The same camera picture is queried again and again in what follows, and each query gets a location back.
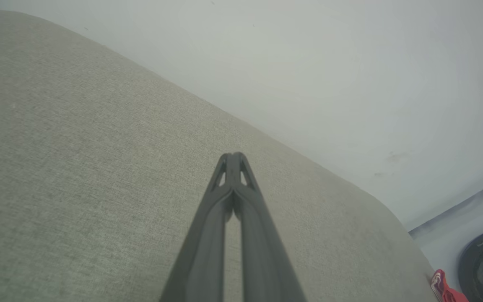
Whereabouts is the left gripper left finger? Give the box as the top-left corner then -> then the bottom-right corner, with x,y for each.
160,153 -> 235,302

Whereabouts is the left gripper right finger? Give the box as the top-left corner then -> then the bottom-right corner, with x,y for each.
234,153 -> 307,302

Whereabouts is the red garment with white stripes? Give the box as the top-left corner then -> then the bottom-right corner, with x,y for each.
430,269 -> 471,302

